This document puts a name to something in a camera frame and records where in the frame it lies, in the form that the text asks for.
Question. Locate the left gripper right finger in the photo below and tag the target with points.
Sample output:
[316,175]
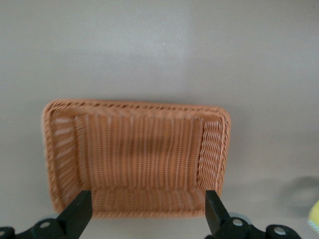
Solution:
[216,214]

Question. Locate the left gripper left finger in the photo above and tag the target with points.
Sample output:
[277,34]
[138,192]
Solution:
[77,214]

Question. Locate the clear yellowish tape roll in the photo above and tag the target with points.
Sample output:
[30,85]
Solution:
[314,214]

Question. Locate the brown woven basket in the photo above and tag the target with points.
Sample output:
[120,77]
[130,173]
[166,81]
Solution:
[139,154]

